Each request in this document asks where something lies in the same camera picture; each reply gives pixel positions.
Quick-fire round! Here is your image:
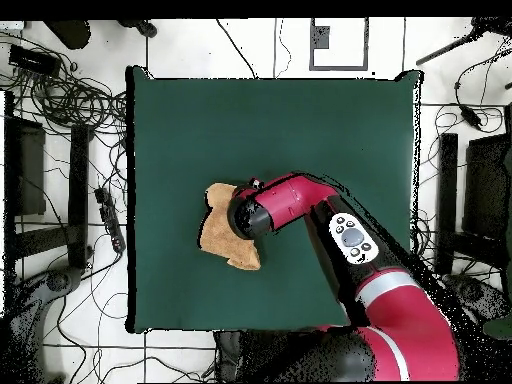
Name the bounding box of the black chair caster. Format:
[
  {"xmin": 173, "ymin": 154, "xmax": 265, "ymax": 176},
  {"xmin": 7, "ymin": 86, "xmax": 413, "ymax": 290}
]
[{"xmin": 135, "ymin": 20, "xmax": 159, "ymax": 40}]

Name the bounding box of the black power strip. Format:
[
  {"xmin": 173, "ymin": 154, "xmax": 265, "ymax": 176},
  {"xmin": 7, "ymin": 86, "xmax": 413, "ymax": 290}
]
[{"xmin": 94, "ymin": 186, "xmax": 127, "ymax": 254}]

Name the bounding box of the black metal stand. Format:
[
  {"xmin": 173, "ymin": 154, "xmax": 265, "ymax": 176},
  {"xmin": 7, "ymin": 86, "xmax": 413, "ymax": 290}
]
[
  {"xmin": 433, "ymin": 131, "xmax": 512, "ymax": 277},
  {"xmin": 3, "ymin": 91, "xmax": 95, "ymax": 281}
]

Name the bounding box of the grey square floor frame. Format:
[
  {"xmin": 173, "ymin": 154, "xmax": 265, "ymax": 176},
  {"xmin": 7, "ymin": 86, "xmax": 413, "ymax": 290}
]
[{"xmin": 308, "ymin": 17, "xmax": 369, "ymax": 72}]

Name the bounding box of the dark green table cloth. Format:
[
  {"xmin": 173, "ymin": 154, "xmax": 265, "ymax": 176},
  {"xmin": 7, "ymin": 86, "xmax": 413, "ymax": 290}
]
[{"xmin": 125, "ymin": 65, "xmax": 424, "ymax": 336}]

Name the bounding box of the thin black cable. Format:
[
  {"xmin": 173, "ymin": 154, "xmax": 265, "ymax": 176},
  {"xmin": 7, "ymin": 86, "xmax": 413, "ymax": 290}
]
[{"xmin": 215, "ymin": 17, "xmax": 258, "ymax": 80}]

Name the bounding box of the black electronics box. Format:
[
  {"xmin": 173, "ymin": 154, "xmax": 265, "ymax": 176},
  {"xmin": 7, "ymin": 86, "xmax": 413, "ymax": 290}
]
[{"xmin": 7, "ymin": 43, "xmax": 62, "ymax": 78}]

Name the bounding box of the black tripod leg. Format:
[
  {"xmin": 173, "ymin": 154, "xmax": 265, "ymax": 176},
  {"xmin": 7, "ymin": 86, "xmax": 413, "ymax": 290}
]
[{"xmin": 415, "ymin": 17, "xmax": 512, "ymax": 67}]

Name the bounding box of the orange terry towel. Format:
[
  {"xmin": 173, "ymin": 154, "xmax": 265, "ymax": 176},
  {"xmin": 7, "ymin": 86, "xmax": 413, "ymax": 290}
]
[{"xmin": 198, "ymin": 182, "xmax": 262, "ymax": 272}]

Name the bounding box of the black power adapter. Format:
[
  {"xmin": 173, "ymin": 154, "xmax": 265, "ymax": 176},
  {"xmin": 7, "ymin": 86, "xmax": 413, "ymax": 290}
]
[{"xmin": 459, "ymin": 104, "xmax": 483, "ymax": 131}]

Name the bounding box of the tangle of black cables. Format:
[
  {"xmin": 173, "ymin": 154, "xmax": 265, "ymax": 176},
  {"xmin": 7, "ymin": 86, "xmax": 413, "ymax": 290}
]
[{"xmin": 0, "ymin": 31, "xmax": 128, "ymax": 135}]

